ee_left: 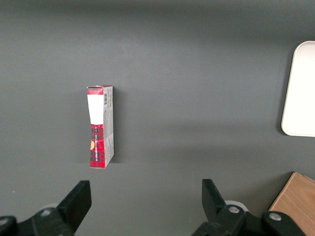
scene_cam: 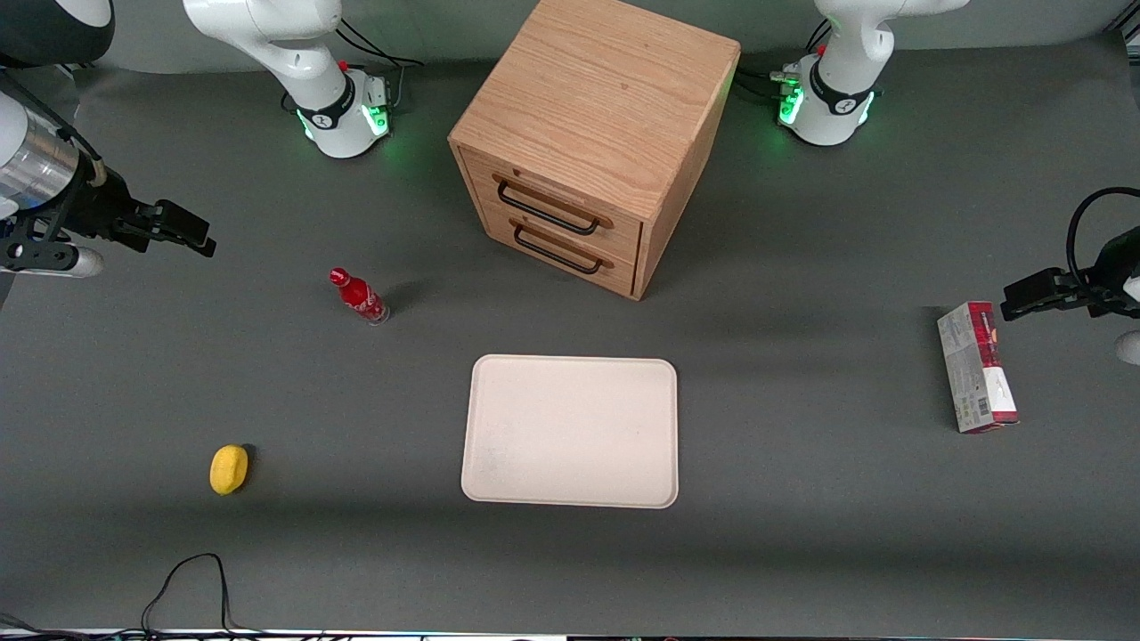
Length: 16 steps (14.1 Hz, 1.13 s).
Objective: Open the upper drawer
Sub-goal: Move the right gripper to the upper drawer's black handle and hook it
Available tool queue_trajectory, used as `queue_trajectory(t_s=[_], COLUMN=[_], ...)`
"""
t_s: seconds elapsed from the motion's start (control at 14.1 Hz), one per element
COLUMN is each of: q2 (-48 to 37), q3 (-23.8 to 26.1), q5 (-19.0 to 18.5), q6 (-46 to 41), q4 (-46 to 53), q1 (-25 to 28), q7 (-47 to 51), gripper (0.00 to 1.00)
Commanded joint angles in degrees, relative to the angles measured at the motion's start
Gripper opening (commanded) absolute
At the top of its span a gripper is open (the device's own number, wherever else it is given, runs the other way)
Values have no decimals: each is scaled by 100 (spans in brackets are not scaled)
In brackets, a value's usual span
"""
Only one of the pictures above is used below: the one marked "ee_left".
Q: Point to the cream rectangular plastic tray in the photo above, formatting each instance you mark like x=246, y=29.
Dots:
x=301, y=93

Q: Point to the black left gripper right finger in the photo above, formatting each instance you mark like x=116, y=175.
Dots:
x=214, y=204

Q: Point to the red plaid carton box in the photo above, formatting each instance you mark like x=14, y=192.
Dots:
x=97, y=147

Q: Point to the wooden drawer cabinet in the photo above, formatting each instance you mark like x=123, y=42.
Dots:
x=297, y=204

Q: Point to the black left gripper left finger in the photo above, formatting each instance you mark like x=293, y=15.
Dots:
x=73, y=206

